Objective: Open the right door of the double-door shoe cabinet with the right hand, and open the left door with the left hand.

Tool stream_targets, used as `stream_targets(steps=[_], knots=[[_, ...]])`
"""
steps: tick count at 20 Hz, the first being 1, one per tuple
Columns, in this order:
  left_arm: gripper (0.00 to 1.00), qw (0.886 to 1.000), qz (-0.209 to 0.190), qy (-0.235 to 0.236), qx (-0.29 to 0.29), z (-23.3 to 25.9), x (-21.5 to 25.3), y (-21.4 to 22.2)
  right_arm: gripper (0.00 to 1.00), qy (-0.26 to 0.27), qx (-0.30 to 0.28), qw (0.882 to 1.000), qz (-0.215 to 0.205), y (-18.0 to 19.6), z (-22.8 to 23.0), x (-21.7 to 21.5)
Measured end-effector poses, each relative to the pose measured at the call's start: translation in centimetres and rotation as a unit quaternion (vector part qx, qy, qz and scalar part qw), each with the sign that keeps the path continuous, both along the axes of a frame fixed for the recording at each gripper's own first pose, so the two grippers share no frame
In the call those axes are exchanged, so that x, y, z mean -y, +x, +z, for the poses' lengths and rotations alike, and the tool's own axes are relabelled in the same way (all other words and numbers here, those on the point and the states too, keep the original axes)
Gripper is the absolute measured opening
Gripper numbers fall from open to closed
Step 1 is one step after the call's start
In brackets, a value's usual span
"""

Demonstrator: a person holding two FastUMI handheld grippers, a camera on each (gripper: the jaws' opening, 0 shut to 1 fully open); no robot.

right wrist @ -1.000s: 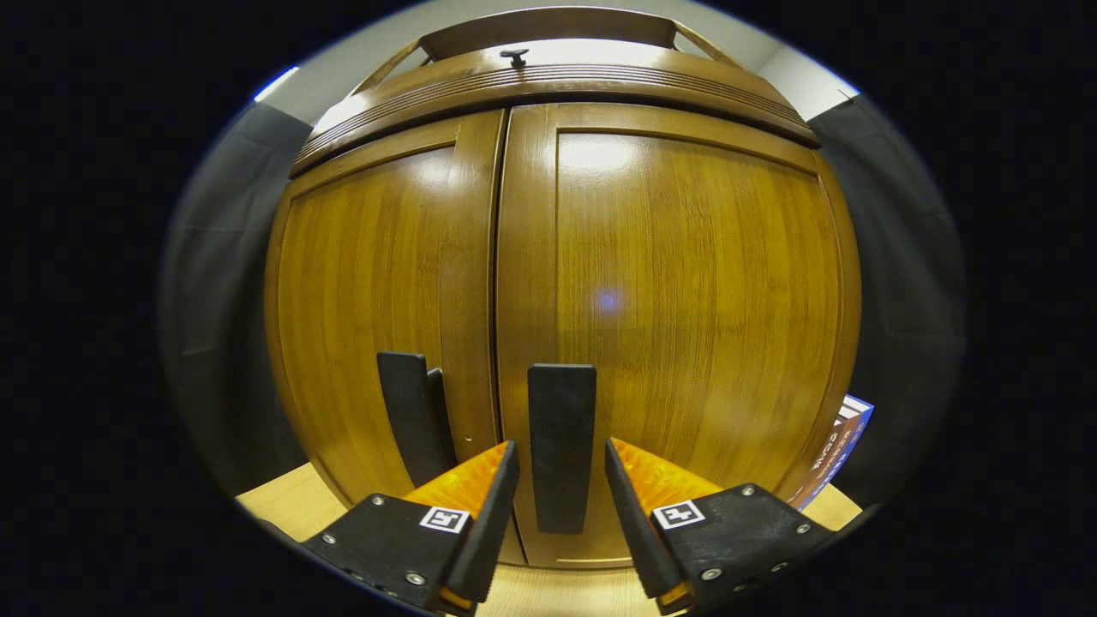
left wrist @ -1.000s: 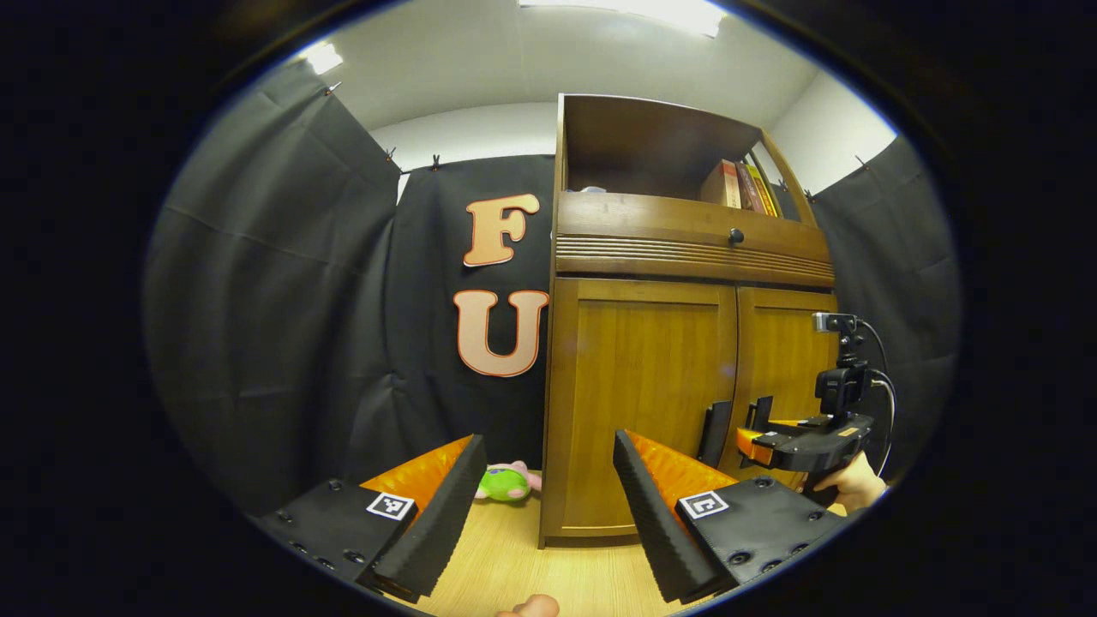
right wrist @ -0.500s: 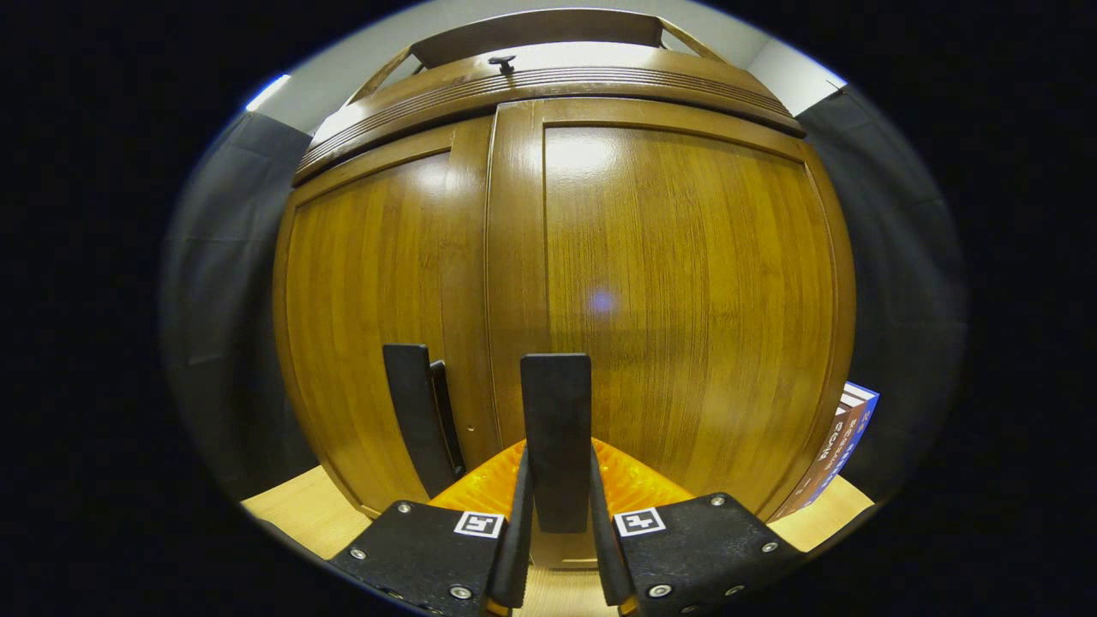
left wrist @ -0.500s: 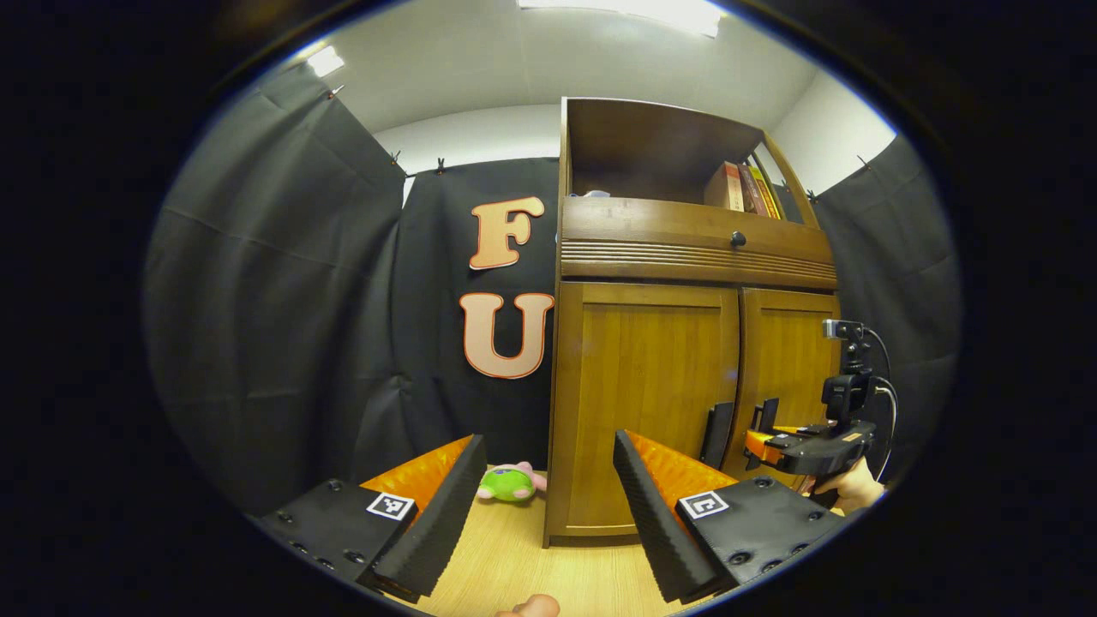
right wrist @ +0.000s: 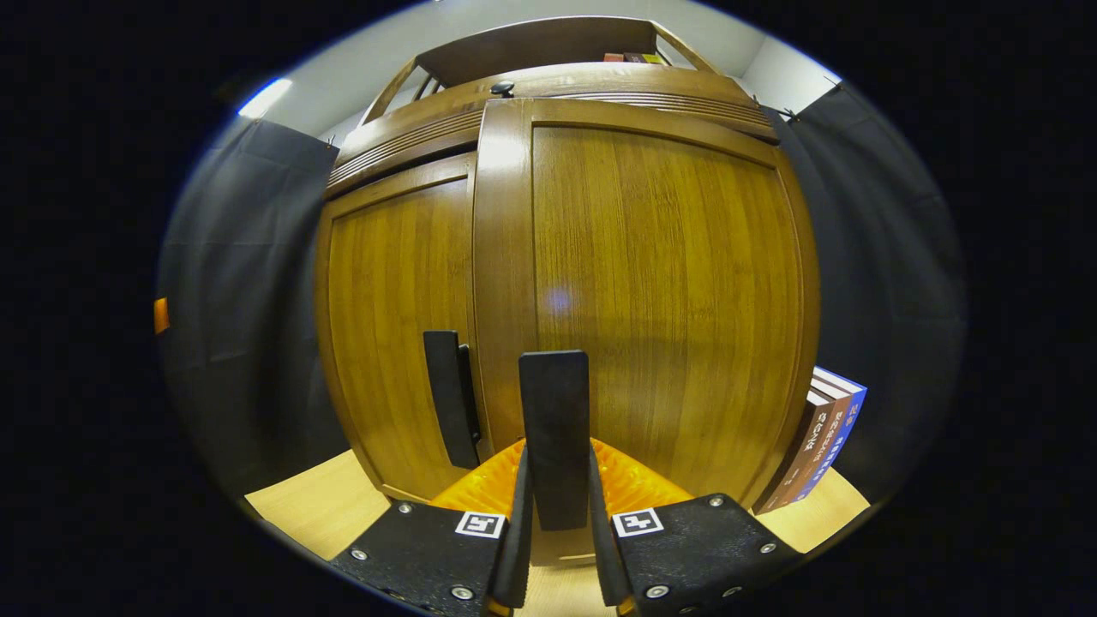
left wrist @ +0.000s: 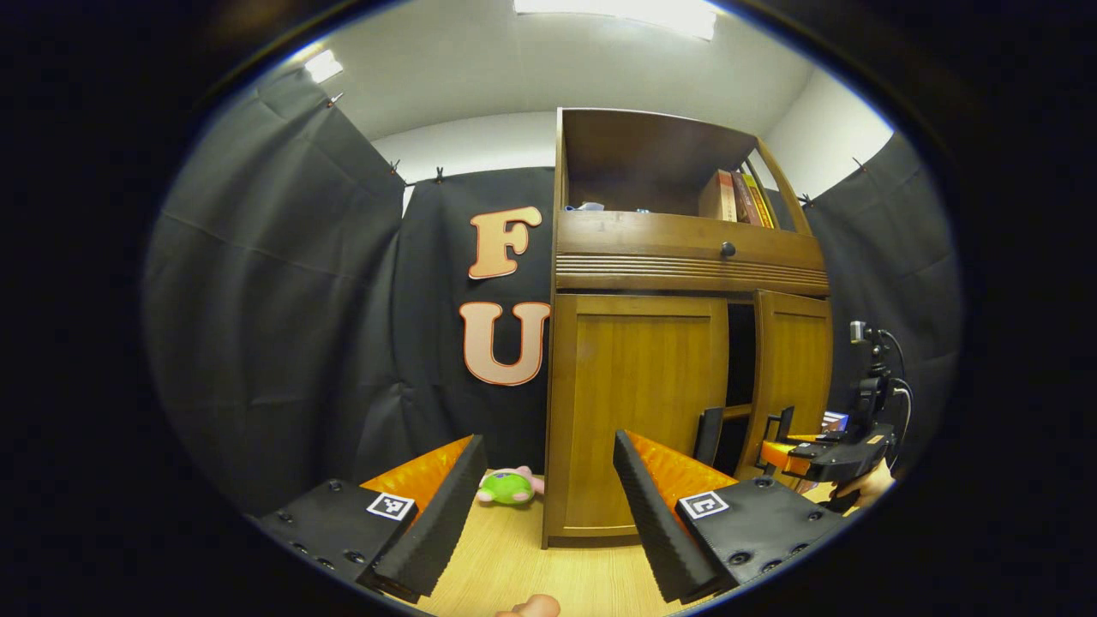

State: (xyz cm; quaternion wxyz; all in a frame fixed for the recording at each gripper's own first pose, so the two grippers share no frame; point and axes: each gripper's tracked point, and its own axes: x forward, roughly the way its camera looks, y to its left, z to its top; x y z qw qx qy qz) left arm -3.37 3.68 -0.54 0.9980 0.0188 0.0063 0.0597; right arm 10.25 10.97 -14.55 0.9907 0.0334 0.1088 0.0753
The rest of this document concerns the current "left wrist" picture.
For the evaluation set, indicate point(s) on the yellow book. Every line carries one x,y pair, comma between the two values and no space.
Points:
759,206

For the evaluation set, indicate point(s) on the tan book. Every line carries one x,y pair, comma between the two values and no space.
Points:
716,197

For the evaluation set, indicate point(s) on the dark red book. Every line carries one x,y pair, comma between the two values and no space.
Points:
744,201

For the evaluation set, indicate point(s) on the wooden shoe cabinet door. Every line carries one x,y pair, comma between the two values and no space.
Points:
793,368
617,394

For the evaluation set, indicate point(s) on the blue standing book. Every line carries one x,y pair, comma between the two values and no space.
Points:
836,421

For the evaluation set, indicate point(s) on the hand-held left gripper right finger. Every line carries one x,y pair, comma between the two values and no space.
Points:
651,523

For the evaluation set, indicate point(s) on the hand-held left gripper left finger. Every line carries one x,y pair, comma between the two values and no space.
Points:
446,514

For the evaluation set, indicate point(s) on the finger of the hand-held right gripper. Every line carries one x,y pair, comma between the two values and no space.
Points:
806,437
776,454

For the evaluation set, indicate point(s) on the black round drawer knob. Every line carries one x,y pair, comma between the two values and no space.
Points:
728,249

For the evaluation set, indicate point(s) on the small ceiling light panel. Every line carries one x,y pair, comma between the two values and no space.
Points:
324,66

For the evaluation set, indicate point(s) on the small pale blue object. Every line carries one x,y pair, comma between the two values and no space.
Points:
587,206

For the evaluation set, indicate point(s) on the green and pink plush toy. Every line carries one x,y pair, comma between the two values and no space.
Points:
506,488

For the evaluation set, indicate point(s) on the wooden double-door shoe cabinet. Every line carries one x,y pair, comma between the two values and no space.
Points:
686,240

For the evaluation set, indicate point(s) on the black backdrop cloth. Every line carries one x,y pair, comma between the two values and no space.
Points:
283,343

